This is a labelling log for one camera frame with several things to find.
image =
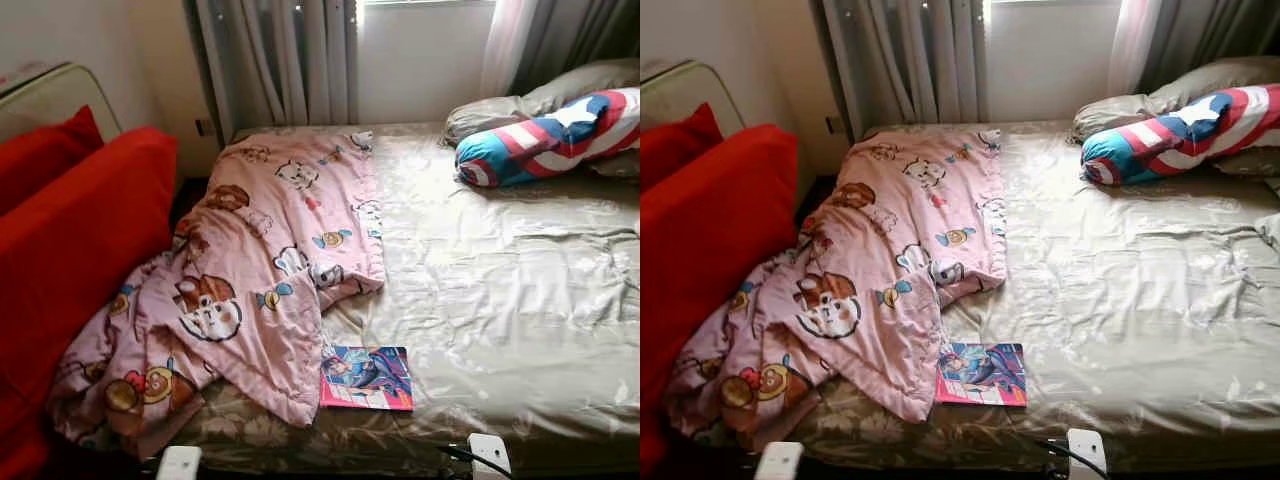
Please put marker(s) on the pink cartoon print blanket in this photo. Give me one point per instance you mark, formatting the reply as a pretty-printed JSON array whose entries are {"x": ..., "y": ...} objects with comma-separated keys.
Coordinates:
[
  {"x": 870, "y": 250},
  {"x": 250, "y": 250}
]

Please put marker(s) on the colourful manga book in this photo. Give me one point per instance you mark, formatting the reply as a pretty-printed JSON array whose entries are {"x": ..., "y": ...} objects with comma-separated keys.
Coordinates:
[
  {"x": 985, "y": 375},
  {"x": 370, "y": 380}
]

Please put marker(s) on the red covered sofa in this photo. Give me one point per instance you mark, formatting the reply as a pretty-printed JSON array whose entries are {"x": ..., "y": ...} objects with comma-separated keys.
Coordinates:
[
  {"x": 710, "y": 260},
  {"x": 80, "y": 260}
]

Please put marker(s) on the flat beige floral pillow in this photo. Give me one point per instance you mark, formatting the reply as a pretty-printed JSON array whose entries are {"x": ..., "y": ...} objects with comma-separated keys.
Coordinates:
[
  {"x": 620, "y": 163},
  {"x": 1250, "y": 160}
]

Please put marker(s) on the red cushion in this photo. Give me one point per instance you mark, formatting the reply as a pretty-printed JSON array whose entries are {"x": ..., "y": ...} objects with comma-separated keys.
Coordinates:
[
  {"x": 40, "y": 155},
  {"x": 675, "y": 145}
]

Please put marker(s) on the red white blue bolster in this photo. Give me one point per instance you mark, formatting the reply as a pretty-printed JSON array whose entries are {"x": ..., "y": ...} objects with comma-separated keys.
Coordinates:
[
  {"x": 540, "y": 140},
  {"x": 1170, "y": 135}
]

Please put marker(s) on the beige floral bed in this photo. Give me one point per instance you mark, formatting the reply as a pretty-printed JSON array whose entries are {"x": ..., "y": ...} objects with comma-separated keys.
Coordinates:
[
  {"x": 1130, "y": 300},
  {"x": 500, "y": 300}
]

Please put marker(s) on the beige upright mattress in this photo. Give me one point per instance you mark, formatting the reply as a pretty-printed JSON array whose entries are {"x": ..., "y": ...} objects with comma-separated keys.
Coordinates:
[
  {"x": 50, "y": 95},
  {"x": 690, "y": 90}
]

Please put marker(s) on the plain beige pillow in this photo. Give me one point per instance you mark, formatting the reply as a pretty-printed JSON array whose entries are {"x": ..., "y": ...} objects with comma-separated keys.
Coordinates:
[
  {"x": 580, "y": 85},
  {"x": 1210, "y": 80}
]

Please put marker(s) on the bright window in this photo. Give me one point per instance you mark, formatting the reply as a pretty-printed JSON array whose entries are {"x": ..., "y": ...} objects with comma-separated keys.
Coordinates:
[
  {"x": 425, "y": 60},
  {"x": 1050, "y": 60}
]

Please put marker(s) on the dark wall socket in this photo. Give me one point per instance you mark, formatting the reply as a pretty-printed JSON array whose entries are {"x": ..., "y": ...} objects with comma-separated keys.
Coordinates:
[
  {"x": 834, "y": 125},
  {"x": 204, "y": 127}
]

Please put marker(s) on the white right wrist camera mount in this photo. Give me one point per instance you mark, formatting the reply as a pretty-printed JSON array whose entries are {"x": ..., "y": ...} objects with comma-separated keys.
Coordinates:
[
  {"x": 490, "y": 455},
  {"x": 1087, "y": 452}
]

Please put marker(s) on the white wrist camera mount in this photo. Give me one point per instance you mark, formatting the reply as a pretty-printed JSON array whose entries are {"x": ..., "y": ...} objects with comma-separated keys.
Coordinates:
[
  {"x": 180, "y": 465},
  {"x": 490, "y": 455},
  {"x": 780, "y": 462},
  {"x": 1087, "y": 452}
]

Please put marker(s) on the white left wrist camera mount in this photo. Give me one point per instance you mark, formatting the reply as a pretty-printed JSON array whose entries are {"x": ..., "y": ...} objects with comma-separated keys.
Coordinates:
[
  {"x": 780, "y": 462},
  {"x": 180, "y": 465}
]

